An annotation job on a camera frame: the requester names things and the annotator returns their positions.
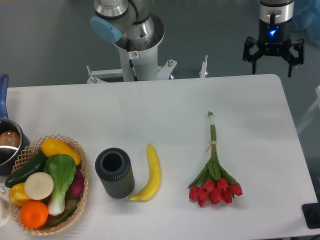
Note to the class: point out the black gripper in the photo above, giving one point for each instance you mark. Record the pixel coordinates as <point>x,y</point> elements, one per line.
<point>274,35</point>

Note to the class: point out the red tulip bouquet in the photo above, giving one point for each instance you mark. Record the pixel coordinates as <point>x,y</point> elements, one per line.
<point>213,184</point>

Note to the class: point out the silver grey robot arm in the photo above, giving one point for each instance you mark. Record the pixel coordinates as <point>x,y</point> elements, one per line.
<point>137,33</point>

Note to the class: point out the blue plastic bag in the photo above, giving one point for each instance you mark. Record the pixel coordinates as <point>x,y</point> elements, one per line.
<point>306,17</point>

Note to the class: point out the yellow banana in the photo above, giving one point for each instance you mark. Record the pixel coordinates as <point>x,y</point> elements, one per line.
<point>155,176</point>

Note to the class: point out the black device at edge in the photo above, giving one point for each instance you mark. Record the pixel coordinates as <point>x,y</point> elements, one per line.
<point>311,213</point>

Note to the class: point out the dark grey ribbed vase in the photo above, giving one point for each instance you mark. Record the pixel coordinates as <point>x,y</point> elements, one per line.
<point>114,169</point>

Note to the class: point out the green bok choy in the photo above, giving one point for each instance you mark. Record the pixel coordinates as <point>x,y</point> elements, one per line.
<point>62,169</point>

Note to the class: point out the yellow squash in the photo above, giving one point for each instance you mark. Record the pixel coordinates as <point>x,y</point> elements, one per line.
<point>53,146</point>

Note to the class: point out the purple red onion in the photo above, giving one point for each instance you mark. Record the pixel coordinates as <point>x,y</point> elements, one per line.
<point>77,186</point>

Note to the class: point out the dark green cucumber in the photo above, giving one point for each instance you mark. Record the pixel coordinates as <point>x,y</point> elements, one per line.
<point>35,165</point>

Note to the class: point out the woven wicker basket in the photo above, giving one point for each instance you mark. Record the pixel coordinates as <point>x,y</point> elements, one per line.
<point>77,203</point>

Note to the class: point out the green chili pepper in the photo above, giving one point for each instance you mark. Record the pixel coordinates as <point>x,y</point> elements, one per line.
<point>63,217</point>

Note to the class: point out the white round radish slice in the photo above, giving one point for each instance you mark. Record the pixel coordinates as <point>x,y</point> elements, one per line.
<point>38,186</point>

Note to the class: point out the blue saucepan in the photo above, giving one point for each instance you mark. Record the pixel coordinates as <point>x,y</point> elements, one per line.
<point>12,138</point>

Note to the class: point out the orange fruit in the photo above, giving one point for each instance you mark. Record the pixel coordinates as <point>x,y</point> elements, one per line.
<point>34,214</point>

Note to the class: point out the yellow bell pepper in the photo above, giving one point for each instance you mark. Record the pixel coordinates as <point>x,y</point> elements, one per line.
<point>17,195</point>

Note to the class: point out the small garlic clove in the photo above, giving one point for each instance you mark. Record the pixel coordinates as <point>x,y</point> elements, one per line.
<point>3,190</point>

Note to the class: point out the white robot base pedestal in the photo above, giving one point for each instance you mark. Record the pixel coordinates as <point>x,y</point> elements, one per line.
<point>139,62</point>

